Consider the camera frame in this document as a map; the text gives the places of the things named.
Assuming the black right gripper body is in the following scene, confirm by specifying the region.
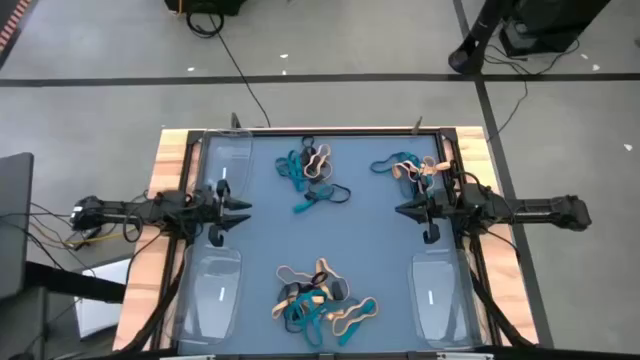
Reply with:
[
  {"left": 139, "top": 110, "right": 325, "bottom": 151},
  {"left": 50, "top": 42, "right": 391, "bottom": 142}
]
[{"left": 422, "top": 187, "right": 464, "bottom": 245}]

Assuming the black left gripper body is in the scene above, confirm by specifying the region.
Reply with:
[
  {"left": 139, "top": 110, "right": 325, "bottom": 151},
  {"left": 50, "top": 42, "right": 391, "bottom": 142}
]
[{"left": 192, "top": 179, "right": 232, "bottom": 249}]

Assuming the clear plastic basket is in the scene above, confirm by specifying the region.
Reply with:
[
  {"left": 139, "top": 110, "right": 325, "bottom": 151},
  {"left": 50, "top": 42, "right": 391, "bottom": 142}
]
[
  {"left": 171, "top": 243, "right": 245, "bottom": 346},
  {"left": 407, "top": 247, "right": 477, "bottom": 350},
  {"left": 201, "top": 128, "right": 254, "bottom": 200}
]

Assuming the blue table mat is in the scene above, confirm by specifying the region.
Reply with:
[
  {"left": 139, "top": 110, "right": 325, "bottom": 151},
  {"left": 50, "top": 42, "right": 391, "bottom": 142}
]
[{"left": 175, "top": 133, "right": 484, "bottom": 357}]

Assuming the white sheet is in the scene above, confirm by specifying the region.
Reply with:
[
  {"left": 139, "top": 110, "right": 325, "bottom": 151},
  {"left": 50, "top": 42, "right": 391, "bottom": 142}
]
[{"left": 73, "top": 257, "right": 135, "bottom": 340}]

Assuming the black stand pole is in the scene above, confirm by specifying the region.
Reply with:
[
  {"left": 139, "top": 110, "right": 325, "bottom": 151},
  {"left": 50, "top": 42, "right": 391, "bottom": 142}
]
[{"left": 448, "top": 0, "right": 509, "bottom": 76}]

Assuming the black support beam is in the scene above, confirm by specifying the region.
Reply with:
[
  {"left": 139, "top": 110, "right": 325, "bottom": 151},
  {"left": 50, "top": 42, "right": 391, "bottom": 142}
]
[{"left": 23, "top": 260, "right": 127, "bottom": 304}]

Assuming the grey monitor panel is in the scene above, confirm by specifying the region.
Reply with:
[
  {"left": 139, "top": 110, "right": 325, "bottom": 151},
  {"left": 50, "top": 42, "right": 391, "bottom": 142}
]
[{"left": 0, "top": 152, "right": 35, "bottom": 301}]

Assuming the black equipment case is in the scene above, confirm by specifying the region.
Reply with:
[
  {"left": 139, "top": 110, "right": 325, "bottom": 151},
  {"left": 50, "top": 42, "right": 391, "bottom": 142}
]
[{"left": 163, "top": 0, "right": 247, "bottom": 16}]

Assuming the black equipment box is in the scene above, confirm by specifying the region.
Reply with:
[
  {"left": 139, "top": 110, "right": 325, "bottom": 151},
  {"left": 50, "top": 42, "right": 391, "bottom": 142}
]
[{"left": 498, "top": 0, "right": 612, "bottom": 57}]

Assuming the orange striped hazard strip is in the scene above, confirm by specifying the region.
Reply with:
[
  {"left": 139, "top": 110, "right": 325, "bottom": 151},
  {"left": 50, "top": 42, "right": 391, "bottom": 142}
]
[{"left": 0, "top": 0, "right": 32, "bottom": 51}]

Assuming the yellow cable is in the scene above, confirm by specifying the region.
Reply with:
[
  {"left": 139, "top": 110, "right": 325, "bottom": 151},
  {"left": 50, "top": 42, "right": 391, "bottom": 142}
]
[{"left": 28, "top": 219, "right": 140, "bottom": 250}]

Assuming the black cable sleeve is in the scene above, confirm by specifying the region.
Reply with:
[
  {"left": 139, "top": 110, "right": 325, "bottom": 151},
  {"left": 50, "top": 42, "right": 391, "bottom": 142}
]
[
  {"left": 119, "top": 239, "right": 189, "bottom": 354},
  {"left": 469, "top": 272, "right": 534, "bottom": 349}
]

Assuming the black floor cable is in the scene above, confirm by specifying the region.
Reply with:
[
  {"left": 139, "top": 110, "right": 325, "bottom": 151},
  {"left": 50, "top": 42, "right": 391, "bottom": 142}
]
[{"left": 185, "top": 8, "right": 272, "bottom": 128}]

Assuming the thin black cable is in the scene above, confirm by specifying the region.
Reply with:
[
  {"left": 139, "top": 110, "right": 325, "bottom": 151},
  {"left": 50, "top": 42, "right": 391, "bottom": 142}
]
[{"left": 482, "top": 37, "right": 581, "bottom": 142}]

